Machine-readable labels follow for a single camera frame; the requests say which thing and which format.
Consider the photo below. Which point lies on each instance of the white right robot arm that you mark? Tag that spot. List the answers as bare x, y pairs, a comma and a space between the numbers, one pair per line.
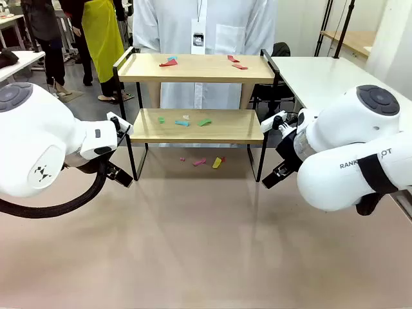
338, 174

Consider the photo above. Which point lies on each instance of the large white table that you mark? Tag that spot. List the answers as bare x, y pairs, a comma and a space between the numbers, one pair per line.
309, 74

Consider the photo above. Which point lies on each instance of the small white desk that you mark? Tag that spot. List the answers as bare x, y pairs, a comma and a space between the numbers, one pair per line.
22, 59

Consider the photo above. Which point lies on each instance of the white name badge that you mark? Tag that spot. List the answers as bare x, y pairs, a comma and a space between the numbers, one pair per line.
198, 38

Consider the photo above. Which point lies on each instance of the person in dark clothes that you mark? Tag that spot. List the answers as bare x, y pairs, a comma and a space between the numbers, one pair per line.
45, 19

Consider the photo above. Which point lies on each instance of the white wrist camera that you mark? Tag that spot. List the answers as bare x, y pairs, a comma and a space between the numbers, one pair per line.
113, 116
270, 123

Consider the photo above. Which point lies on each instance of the wooden background table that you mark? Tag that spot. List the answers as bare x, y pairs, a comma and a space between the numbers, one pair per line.
354, 40

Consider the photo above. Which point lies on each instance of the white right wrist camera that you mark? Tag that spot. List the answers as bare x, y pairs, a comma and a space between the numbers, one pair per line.
270, 123

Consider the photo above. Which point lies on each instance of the beige floor mat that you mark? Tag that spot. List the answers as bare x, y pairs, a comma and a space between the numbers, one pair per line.
68, 96

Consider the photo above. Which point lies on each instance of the black metal frame stand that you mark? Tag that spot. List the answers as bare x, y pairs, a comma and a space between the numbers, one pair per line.
323, 29

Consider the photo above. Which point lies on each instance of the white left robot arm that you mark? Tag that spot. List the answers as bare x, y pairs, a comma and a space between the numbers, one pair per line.
32, 128

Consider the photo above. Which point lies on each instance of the black cloth item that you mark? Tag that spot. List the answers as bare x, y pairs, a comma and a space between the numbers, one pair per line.
8, 58

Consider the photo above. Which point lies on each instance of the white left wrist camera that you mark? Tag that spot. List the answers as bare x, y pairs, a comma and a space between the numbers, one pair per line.
113, 116

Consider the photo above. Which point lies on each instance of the light blue paper scrap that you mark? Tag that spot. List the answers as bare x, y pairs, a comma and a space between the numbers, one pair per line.
172, 58

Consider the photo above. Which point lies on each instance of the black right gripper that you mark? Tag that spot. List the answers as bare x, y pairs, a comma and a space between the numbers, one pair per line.
289, 151

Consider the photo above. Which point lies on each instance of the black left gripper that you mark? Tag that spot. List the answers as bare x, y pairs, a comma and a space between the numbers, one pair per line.
93, 162

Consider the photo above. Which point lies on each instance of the black office chair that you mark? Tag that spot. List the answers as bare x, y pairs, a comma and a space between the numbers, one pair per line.
283, 50

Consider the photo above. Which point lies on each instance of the two-tier wooden metal shelf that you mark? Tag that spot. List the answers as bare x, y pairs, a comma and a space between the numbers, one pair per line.
231, 128

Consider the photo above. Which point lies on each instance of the person in white shirt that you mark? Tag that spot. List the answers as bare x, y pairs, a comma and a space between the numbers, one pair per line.
167, 29

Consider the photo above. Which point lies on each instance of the black pole stand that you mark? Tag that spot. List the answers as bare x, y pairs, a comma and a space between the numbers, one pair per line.
344, 29

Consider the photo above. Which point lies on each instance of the white background table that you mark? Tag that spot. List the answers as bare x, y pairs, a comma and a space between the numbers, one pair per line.
9, 22

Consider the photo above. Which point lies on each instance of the person in yellow apron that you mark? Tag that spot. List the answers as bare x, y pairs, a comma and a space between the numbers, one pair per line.
103, 38

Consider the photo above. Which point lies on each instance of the yellow paper scrap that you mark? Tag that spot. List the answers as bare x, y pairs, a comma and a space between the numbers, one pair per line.
217, 163

